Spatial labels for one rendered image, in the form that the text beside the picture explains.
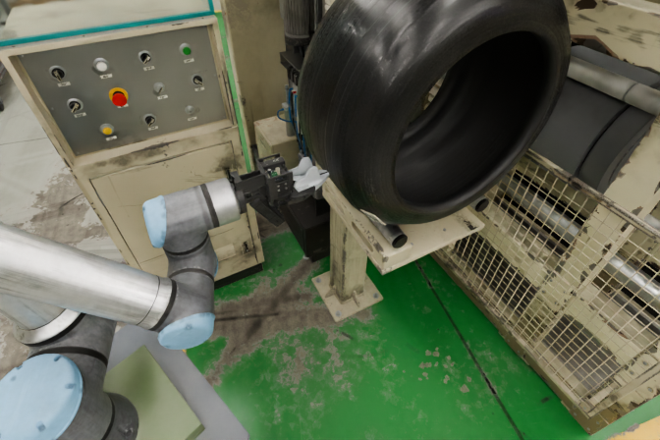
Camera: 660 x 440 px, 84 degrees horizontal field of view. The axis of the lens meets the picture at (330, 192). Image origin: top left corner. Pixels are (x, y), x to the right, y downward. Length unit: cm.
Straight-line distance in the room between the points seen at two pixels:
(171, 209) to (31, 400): 42
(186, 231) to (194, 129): 74
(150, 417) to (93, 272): 53
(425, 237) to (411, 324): 82
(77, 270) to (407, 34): 61
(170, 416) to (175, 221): 54
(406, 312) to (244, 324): 77
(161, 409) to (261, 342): 80
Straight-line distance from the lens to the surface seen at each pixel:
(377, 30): 68
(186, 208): 72
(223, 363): 182
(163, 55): 130
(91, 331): 100
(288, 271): 200
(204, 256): 79
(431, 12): 67
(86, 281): 66
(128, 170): 142
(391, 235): 95
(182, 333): 71
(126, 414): 108
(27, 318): 95
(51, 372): 93
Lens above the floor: 162
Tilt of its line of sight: 43 degrees down
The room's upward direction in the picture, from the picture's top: straight up
